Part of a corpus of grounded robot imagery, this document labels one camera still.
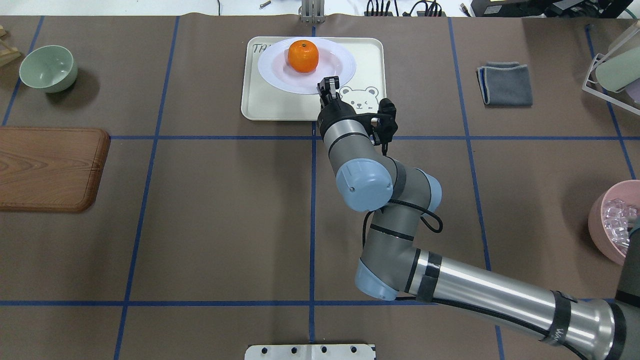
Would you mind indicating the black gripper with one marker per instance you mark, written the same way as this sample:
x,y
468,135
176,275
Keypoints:
x,y
335,112

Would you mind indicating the orange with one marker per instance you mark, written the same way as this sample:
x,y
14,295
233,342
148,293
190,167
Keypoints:
x,y
303,56

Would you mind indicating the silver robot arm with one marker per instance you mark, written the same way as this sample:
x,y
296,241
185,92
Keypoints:
x,y
399,198

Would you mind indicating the cream bear tray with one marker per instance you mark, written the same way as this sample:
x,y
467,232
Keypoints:
x,y
261,101

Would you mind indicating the grey folded cloth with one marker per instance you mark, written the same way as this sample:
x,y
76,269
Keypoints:
x,y
505,84

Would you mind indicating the white mounting plate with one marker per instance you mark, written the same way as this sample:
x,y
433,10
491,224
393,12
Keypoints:
x,y
347,351

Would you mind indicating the mint green bowl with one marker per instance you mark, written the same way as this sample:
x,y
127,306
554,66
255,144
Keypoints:
x,y
49,69

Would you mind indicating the pale blue cylinder cup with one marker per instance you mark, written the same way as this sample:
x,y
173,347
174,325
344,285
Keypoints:
x,y
616,73

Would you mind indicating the wooden cutting board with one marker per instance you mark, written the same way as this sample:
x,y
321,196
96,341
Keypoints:
x,y
51,169

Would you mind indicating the pale purple cylinder cup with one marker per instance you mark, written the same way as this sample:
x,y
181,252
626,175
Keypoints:
x,y
632,90

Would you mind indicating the clear plastic ice cubes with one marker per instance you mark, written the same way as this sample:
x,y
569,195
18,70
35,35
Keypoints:
x,y
619,218

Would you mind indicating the pink bowl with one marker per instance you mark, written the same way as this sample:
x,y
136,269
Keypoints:
x,y
629,192

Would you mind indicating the light wooden stand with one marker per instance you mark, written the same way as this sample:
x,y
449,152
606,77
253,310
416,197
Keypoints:
x,y
7,53

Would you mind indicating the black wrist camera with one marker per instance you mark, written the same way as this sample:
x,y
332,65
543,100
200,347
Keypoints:
x,y
384,126

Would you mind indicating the metal clamp bracket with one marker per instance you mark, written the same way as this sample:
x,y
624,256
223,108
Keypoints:
x,y
312,12

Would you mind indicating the white wire rack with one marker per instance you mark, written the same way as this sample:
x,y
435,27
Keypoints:
x,y
625,41

